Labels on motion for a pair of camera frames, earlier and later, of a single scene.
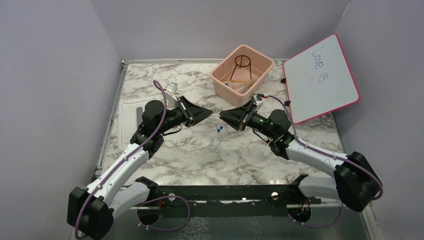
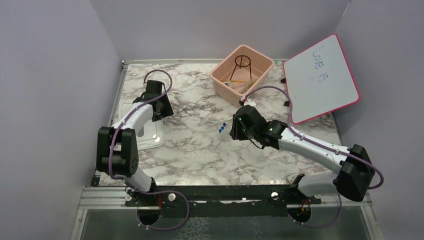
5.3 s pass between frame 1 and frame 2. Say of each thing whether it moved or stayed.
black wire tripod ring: stayed
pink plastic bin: stayed
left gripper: moved
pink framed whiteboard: stayed
